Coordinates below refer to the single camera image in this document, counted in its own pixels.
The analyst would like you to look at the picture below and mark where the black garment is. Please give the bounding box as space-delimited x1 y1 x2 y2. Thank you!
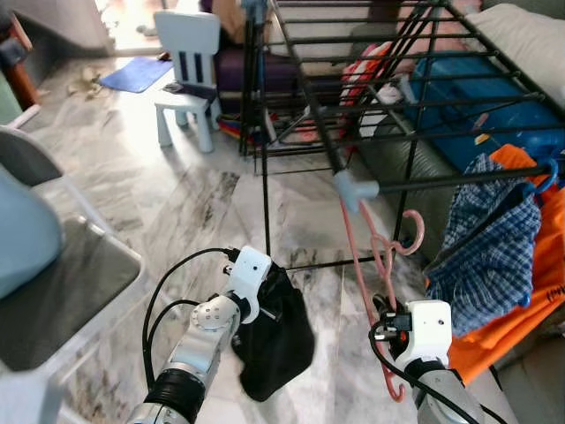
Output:
232 262 316 403

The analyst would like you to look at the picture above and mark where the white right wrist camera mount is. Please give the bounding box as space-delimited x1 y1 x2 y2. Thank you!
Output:
393 300 454 372

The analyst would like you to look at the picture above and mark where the black metal drying rack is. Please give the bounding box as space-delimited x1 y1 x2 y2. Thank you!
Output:
238 0 565 275

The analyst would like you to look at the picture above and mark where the orange garment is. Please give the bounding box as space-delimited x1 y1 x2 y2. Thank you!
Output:
446 144 565 385

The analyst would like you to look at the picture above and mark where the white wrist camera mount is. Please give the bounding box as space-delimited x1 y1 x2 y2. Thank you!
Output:
393 300 454 372
225 246 273 321

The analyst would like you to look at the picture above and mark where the beige pillow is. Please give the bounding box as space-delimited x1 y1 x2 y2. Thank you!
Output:
463 3 565 111

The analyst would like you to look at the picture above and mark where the purple box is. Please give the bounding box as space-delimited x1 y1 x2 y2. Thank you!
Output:
216 49 301 94

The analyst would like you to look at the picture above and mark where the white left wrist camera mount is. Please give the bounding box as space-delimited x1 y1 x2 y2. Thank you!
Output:
225 246 273 321

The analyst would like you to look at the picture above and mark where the blue storage box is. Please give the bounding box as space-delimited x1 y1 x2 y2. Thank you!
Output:
411 53 565 173

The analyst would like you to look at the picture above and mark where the blue floor mat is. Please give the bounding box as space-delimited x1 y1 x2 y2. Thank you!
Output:
97 57 175 94

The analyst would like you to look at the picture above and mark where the blue clothes hanger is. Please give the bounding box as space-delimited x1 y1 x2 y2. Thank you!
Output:
528 157 561 197

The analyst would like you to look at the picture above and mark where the blue plaid shirt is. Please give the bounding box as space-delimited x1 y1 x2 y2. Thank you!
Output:
426 153 544 337

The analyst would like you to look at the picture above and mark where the pink clothes hanger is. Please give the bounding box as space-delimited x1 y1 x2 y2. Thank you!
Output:
338 199 426 403

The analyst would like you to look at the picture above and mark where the pale blue child's chair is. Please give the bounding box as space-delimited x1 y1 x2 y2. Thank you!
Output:
153 11 222 154

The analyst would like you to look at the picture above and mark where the light blue towel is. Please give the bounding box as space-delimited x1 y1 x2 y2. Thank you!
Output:
0 168 64 301

